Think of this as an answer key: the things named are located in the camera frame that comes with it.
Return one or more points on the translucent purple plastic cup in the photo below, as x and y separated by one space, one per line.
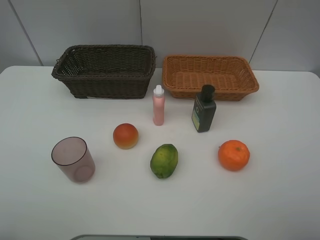
73 158

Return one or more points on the green lime fruit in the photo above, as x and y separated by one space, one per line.
164 161

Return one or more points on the light orange wicker basket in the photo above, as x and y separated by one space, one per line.
185 75

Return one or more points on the pink bottle white cap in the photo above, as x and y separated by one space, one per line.
158 105

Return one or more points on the dark green bottle black cap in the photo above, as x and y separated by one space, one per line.
204 109

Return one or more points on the orange tangerine fruit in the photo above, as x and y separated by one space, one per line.
233 155

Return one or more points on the red yellow peach fruit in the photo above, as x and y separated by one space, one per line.
125 136

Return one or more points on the dark brown wicker basket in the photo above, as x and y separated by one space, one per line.
113 71

